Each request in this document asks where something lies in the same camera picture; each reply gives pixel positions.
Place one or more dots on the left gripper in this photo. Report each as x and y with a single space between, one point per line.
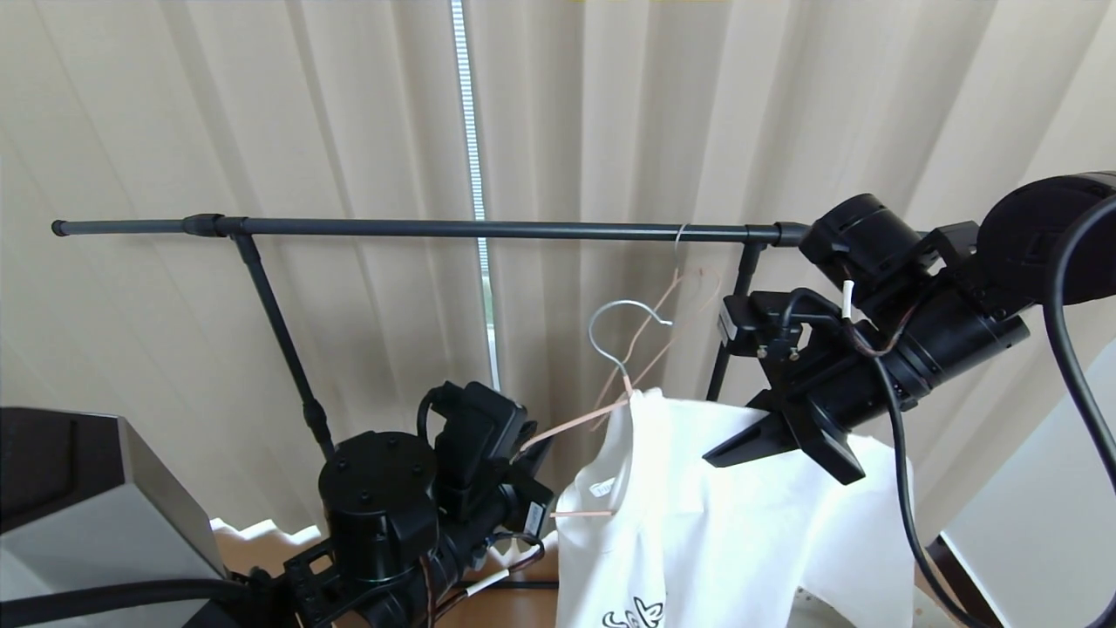
523 515

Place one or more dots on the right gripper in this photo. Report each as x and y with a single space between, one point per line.
872 384

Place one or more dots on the pink clothes hanger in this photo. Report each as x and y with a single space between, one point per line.
575 425
677 249

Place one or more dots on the white printed t-shirt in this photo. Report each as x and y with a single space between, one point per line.
741 541

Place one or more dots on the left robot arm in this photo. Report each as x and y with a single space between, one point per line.
375 497

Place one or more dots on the black clothes rack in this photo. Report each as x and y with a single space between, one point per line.
436 228

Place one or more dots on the beige curtain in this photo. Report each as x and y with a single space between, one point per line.
261 105

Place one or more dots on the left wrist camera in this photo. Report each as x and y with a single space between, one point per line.
475 427

